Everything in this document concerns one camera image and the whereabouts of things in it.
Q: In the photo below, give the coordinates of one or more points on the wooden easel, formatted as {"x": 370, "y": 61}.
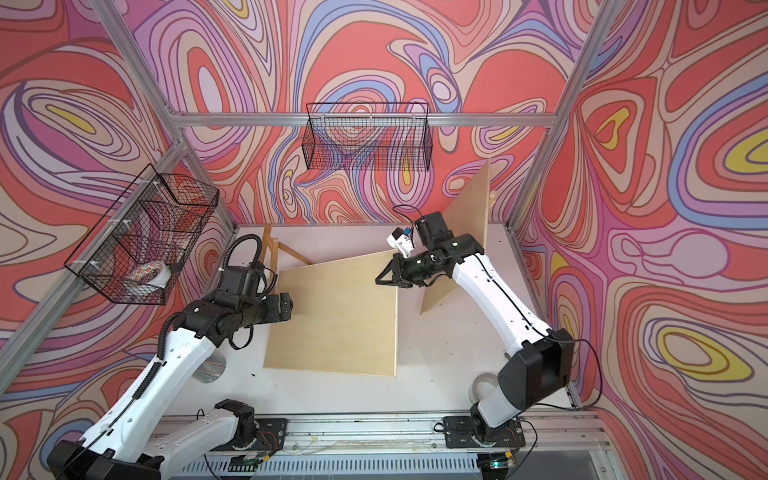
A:
{"x": 272, "y": 248}

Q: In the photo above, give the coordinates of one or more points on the left black wire basket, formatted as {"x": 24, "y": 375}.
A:
{"x": 158, "y": 217}

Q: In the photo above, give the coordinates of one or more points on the silver cup of pencils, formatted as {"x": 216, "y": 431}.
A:
{"x": 211, "y": 369}

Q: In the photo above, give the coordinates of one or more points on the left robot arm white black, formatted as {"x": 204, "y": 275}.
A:
{"x": 119, "y": 444}

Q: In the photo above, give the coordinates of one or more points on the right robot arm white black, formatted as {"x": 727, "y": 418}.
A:
{"x": 539, "y": 358}

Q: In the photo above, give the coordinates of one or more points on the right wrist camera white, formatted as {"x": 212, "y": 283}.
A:
{"x": 401, "y": 239}

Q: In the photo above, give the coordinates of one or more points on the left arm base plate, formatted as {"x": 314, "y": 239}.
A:
{"x": 266, "y": 435}

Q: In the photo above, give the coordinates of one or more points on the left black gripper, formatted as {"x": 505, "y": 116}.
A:
{"x": 274, "y": 310}

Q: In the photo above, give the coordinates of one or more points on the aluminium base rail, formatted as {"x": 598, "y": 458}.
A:
{"x": 559, "y": 445}

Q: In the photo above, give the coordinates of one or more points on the black wire basket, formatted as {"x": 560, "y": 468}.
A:
{"x": 158, "y": 217}
{"x": 368, "y": 136}

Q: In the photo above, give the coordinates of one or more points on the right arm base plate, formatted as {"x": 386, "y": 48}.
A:
{"x": 464, "y": 432}

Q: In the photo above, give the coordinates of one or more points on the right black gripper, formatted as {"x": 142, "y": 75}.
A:
{"x": 398, "y": 283}

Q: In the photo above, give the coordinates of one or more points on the plywood board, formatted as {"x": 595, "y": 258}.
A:
{"x": 342, "y": 321}
{"x": 467, "y": 216}

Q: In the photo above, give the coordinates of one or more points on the clear tape roll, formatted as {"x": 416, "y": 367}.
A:
{"x": 482, "y": 386}

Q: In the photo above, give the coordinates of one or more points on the back black wire basket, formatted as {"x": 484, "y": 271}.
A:
{"x": 368, "y": 136}

